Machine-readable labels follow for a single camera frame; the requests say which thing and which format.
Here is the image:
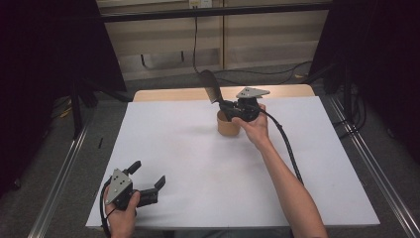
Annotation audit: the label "black curtain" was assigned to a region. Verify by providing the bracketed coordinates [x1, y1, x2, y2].
[309, 0, 420, 163]
[0, 0, 129, 199]

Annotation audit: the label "brown cup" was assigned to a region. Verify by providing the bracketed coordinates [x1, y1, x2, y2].
[216, 109, 242, 138]

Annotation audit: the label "aluminium rail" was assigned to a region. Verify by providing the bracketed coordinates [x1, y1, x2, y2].
[329, 96, 420, 238]
[27, 123, 91, 238]

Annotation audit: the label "bundle of black cables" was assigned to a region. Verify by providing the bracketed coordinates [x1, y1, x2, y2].
[332, 84, 368, 140]

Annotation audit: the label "black horizontal bar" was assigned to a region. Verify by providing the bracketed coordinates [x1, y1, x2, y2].
[100, 2, 333, 24]

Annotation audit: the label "person's left hand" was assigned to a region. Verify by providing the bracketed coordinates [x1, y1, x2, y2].
[103, 190, 142, 238]

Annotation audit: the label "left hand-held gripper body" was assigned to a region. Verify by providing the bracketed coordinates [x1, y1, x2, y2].
[104, 168, 160, 211]

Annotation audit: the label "left hand-held gripper cable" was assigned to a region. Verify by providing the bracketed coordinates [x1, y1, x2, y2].
[99, 178, 116, 238]

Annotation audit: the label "right hand-held gripper cable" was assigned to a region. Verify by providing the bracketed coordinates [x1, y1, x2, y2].
[260, 108, 305, 186]

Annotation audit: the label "person's right hand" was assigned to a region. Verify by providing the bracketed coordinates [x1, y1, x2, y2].
[231, 103, 270, 152]

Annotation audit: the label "wooden table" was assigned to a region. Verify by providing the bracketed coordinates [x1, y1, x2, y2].
[132, 83, 316, 103]

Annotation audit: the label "black plastic knife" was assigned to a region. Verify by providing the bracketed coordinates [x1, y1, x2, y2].
[199, 68, 226, 105]

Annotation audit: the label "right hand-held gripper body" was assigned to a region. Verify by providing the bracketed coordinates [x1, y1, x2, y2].
[230, 86, 271, 123]

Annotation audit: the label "person's grey trousers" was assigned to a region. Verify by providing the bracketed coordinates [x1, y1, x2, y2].
[171, 228, 291, 238]

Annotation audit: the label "hand-held gripper cable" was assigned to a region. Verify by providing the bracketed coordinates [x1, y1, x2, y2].
[260, 108, 305, 186]
[99, 178, 116, 238]

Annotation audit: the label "black metal stand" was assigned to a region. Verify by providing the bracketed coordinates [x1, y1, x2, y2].
[69, 77, 100, 140]

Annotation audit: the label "white wall socket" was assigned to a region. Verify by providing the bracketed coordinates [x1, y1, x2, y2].
[188, 0, 213, 10]

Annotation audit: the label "long black floor cable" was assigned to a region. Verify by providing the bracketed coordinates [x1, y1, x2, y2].
[192, 14, 313, 86]

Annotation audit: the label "white paper sheet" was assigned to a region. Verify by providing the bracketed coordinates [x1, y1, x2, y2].
[85, 95, 381, 230]

